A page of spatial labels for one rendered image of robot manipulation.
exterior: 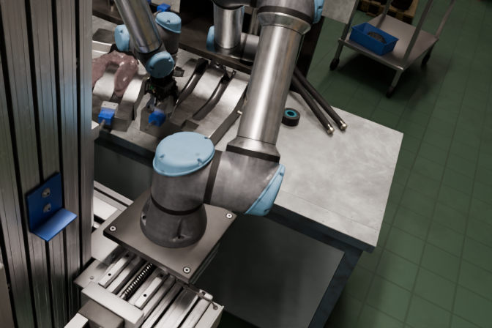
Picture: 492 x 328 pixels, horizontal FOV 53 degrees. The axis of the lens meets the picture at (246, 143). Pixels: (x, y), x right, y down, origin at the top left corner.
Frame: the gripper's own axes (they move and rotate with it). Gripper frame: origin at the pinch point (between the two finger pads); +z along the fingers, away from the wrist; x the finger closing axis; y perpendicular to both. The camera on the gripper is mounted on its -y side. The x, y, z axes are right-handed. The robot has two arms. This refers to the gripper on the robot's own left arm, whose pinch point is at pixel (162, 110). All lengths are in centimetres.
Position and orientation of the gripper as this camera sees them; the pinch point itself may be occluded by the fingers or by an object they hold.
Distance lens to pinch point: 171.1
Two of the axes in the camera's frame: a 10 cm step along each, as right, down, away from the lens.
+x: 9.1, 3.7, -1.9
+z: -1.9, 7.7, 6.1
